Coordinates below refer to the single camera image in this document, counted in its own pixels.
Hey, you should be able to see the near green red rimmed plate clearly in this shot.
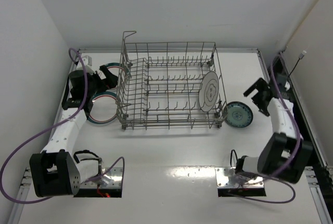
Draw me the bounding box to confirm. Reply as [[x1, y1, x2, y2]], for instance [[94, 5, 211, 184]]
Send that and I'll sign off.
[[88, 91, 117, 125]]

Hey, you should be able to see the grey wire dish rack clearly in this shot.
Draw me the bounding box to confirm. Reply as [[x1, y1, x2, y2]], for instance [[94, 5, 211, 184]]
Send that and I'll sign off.
[[116, 31, 227, 130]]

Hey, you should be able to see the black hanging usb cable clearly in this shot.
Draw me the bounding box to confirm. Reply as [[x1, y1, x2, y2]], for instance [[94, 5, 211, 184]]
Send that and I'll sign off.
[[287, 50, 308, 79]]

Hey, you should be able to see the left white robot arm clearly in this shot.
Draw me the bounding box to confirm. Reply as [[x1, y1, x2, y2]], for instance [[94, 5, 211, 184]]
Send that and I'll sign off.
[[29, 65, 118, 197]]

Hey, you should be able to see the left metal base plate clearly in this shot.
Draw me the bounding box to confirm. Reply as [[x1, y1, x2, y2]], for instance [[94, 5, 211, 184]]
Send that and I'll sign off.
[[80, 167, 123, 190]]

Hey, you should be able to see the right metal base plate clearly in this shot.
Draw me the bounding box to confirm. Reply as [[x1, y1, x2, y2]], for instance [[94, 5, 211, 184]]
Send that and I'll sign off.
[[215, 167, 264, 189]]

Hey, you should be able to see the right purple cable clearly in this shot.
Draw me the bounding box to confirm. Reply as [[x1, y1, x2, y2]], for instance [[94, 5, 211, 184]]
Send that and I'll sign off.
[[228, 55, 302, 204]]

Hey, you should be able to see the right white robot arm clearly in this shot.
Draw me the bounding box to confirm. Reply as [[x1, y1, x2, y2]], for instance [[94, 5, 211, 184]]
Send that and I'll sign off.
[[235, 74, 313, 184]]

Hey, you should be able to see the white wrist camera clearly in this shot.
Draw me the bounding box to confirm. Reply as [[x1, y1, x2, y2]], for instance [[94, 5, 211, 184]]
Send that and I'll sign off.
[[76, 55, 94, 74], [275, 73, 290, 99]]

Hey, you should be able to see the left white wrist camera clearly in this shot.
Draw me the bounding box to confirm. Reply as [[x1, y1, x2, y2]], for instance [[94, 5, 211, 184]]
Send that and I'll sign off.
[[76, 55, 94, 74]]

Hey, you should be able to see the metal base plate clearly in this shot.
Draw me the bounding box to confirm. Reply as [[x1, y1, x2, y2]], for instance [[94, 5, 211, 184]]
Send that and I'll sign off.
[[215, 167, 264, 189], [80, 167, 123, 190]]

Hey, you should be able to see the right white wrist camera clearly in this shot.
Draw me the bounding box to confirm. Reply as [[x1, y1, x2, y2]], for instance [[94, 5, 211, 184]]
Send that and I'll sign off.
[[275, 73, 290, 99]]

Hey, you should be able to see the green blue floral plate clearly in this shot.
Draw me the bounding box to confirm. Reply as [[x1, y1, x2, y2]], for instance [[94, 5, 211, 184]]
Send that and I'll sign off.
[[223, 101, 253, 128]]

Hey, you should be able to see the white plate with grey pattern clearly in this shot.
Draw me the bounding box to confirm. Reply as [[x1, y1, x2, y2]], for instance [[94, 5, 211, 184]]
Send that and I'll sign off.
[[198, 71, 219, 112]]

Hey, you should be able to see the green red rimmed plate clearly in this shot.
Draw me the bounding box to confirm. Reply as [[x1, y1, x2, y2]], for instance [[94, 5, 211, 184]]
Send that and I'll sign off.
[[88, 91, 117, 125], [105, 62, 130, 85]]

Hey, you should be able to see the far green red rimmed plate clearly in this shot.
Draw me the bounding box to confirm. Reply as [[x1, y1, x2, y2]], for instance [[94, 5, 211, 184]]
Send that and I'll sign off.
[[105, 62, 130, 85]]

